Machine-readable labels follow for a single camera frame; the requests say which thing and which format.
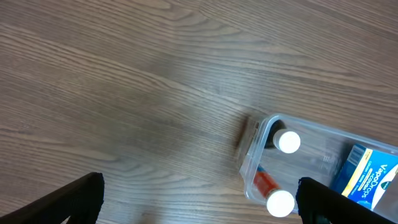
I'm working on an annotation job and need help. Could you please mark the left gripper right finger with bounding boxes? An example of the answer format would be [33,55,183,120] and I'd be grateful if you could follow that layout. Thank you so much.
[295,177,393,224]

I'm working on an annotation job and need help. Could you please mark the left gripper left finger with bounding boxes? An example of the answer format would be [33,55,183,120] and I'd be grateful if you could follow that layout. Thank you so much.
[1,172,104,223]

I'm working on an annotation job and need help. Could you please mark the black bottle white cap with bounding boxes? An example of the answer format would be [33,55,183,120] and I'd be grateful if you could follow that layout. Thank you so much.
[264,120,301,154]

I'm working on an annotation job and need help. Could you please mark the blue yellow VapoDrops box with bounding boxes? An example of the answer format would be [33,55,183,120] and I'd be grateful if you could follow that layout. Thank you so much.
[331,144,397,210]

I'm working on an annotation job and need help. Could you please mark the orange bottle white cap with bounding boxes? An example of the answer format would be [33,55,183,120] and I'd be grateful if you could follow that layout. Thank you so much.
[253,166,295,218]

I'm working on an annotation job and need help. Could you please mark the clear plastic container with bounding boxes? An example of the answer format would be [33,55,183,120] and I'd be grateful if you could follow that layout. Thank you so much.
[238,114,397,223]

